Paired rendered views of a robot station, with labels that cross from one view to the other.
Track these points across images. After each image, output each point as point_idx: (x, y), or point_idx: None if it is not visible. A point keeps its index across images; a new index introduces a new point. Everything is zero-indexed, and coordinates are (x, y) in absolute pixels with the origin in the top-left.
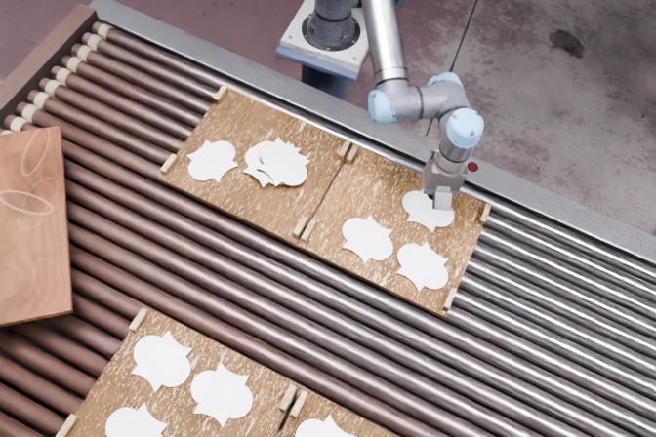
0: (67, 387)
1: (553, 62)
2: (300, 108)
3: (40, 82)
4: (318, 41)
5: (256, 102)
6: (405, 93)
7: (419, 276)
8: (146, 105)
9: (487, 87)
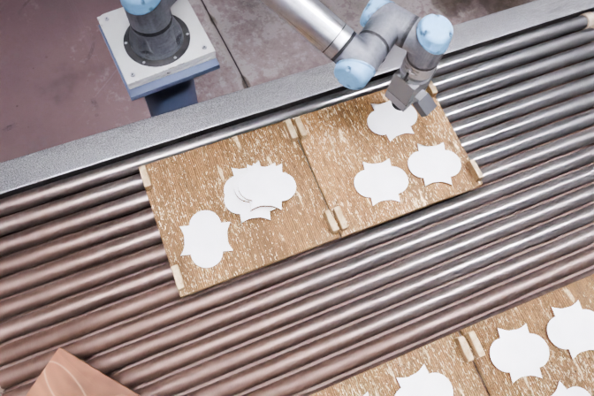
0: None
1: None
2: (213, 128)
3: None
4: (161, 57)
5: (179, 156)
6: (367, 44)
7: (440, 173)
8: (85, 247)
9: None
